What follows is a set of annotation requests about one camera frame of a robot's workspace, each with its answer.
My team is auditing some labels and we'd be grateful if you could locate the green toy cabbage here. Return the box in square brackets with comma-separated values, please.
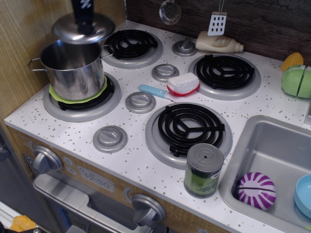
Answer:
[281, 65, 311, 99]

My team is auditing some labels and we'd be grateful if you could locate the grey stovetop knob front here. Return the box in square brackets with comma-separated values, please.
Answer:
[93, 126, 128, 153]

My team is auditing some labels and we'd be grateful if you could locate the steel pot lid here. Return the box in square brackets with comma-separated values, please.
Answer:
[52, 13, 115, 45]

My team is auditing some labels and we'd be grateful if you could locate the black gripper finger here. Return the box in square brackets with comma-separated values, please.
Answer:
[71, 0, 94, 34]

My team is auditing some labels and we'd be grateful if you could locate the back right black burner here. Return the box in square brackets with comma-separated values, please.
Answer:
[194, 55, 255, 89]

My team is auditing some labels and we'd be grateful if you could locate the front left black burner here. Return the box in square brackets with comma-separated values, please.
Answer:
[57, 76, 115, 111]

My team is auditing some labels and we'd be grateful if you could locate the purple white striped ball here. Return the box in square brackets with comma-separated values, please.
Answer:
[236, 172, 276, 211]

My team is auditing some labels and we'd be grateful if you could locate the grey stovetop knob back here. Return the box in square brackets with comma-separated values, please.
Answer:
[172, 38, 198, 57]

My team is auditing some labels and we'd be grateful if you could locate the oven clock display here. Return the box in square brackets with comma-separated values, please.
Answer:
[77, 166, 115, 192]

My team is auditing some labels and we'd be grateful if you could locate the metal skimmer spoon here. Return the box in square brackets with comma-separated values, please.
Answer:
[159, 0, 181, 26]

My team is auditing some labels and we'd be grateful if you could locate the yellow object on floor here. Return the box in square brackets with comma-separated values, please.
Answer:
[9, 215, 37, 233]

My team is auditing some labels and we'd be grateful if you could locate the white slotted spatula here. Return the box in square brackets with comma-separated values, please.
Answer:
[207, 0, 227, 36]

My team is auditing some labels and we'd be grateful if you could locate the back left black burner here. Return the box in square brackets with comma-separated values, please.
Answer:
[105, 30, 158, 59]

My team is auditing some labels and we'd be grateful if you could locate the grey stovetop knob upper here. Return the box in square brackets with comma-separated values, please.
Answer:
[152, 64, 180, 83]

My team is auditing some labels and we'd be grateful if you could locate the steel pot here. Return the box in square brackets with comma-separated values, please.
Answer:
[29, 40, 114, 101]

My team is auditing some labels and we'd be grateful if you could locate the grey sink basin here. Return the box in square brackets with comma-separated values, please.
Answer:
[220, 116, 311, 233]

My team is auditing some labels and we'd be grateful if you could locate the cream toy bottle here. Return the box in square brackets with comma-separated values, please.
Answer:
[195, 31, 244, 53]

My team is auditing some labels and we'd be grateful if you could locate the light blue bowl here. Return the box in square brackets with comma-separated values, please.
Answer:
[294, 174, 311, 218]

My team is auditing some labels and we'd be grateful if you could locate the left oven dial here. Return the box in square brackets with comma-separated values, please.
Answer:
[33, 146, 63, 174]

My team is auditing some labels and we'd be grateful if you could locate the black burner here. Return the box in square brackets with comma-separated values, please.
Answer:
[157, 103, 225, 157]
[194, 55, 255, 89]
[57, 76, 115, 111]
[105, 30, 158, 59]

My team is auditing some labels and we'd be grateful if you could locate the grey oven door handle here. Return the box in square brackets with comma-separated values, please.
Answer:
[33, 174, 153, 233]

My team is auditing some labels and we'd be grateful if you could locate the grey stovetop knob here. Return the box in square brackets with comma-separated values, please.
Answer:
[93, 126, 128, 153]
[172, 38, 198, 57]
[125, 92, 156, 114]
[152, 64, 180, 83]

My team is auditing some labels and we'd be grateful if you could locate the oven dial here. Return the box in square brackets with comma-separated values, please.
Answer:
[33, 146, 63, 174]
[132, 194, 167, 227]

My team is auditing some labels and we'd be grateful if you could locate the grey stovetop knob middle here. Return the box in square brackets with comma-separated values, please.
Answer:
[125, 92, 156, 114]

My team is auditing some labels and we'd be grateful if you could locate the green round mat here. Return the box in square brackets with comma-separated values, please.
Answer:
[49, 76, 107, 104]

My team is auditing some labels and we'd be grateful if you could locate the yellow toy corn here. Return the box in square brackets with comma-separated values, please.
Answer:
[281, 52, 304, 71]

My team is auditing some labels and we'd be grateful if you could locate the front right black burner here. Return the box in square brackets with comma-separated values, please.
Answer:
[157, 103, 225, 157]

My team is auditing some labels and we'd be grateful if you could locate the green toy can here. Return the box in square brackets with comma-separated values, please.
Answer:
[184, 143, 224, 199]

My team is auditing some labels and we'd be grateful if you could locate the right oven dial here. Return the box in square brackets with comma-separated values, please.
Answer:
[132, 194, 167, 227]

